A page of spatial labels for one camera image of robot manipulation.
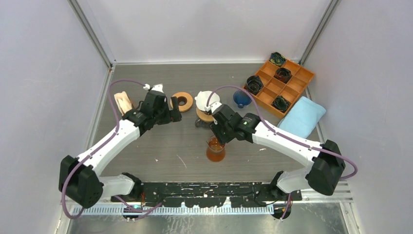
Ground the wooden ring dripper stand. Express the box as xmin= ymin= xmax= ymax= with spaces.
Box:
xmin=196 ymin=108 xmax=214 ymax=123

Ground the grey glass mug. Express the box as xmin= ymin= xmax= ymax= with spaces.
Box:
xmin=194 ymin=118 xmax=213 ymax=129

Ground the blue transparent dripper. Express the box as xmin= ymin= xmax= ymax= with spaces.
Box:
xmin=233 ymin=90 xmax=252 ymax=109

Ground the white paper coffee filter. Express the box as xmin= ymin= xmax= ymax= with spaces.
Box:
xmin=194 ymin=91 xmax=220 ymax=112

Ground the amber glass cup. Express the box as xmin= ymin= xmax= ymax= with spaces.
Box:
xmin=206 ymin=136 xmax=225 ymax=162

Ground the grey transparent dripper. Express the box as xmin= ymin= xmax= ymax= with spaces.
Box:
xmin=195 ymin=97 xmax=220 ymax=112

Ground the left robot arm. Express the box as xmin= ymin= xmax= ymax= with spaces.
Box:
xmin=58 ymin=89 xmax=182 ymax=209

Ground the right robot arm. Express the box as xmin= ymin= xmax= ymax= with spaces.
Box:
xmin=207 ymin=102 xmax=345 ymax=200

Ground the orange compartment tray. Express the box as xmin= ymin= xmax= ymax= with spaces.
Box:
xmin=252 ymin=59 xmax=315 ymax=118

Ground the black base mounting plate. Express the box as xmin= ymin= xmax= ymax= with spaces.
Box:
xmin=120 ymin=182 xmax=287 ymax=208

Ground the light blue cloth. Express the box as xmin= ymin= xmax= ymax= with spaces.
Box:
xmin=277 ymin=97 xmax=326 ymax=138

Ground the dark capsule green yellow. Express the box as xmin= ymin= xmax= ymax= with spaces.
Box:
xmin=269 ymin=52 xmax=287 ymax=67

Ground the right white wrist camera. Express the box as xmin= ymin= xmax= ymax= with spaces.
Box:
xmin=207 ymin=101 xmax=222 ymax=114

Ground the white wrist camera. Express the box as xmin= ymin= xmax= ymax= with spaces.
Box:
xmin=151 ymin=84 xmax=164 ymax=93
xmin=207 ymin=101 xmax=222 ymax=114

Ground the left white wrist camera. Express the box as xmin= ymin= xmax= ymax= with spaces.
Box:
xmin=151 ymin=84 xmax=164 ymax=93

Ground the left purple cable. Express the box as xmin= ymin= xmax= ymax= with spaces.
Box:
xmin=61 ymin=79 xmax=164 ymax=221

